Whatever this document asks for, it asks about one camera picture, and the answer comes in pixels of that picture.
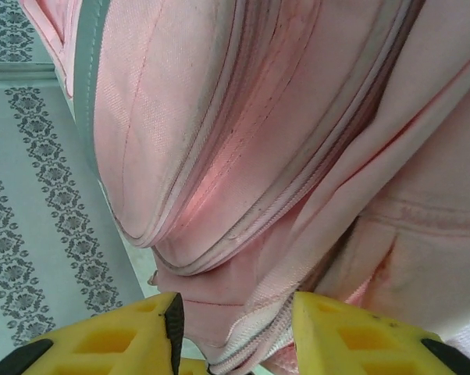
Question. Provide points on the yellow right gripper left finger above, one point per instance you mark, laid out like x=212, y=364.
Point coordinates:
x=102, y=343

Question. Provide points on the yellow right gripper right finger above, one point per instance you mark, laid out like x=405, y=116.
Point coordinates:
x=356, y=343

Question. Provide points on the pink backpack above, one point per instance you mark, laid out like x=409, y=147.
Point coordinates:
x=258, y=136

